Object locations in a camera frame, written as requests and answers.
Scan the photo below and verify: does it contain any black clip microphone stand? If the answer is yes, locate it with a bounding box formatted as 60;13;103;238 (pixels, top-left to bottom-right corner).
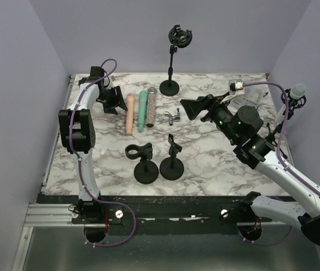
160;134;185;181

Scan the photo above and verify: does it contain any black shock mount tripod stand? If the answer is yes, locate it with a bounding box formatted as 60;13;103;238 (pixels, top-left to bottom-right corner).
264;88;308;159

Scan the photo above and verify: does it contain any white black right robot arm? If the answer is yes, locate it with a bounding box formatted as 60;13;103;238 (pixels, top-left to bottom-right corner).
180;95;320;246

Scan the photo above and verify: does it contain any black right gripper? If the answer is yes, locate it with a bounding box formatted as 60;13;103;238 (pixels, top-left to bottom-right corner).
181;91;239;144

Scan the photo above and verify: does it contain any black shock mount round-base stand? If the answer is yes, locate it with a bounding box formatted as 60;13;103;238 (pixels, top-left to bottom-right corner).
159;24;195;97

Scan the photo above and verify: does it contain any glitter microphone silver mesh head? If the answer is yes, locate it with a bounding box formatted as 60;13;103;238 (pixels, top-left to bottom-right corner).
146;87;157;128

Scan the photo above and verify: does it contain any black mounting rail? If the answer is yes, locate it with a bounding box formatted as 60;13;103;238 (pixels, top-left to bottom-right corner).
37;194;260;236

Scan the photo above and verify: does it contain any mint green microphone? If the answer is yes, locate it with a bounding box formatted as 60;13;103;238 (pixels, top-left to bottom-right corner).
138;90;148;132

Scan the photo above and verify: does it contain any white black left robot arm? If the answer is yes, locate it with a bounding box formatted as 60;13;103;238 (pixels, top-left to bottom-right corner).
58;66;128;223

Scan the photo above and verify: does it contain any black ring-clip microphone stand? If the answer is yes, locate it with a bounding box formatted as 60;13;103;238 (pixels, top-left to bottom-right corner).
125;143;159;185

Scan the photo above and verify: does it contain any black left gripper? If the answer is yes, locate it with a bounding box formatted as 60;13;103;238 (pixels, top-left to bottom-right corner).
97;86;127;115

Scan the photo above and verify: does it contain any pink microphone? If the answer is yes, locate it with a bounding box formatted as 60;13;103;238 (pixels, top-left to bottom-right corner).
126;93;135;136

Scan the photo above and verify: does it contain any clear plastic packet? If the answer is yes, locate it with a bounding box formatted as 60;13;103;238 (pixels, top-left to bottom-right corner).
230;86;263;109

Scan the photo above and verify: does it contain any chrome metal pipe fitting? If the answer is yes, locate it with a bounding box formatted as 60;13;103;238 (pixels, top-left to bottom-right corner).
164;107;181;126

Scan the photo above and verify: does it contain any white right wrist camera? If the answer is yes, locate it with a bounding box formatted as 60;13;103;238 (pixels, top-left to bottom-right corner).
221;79;245;103

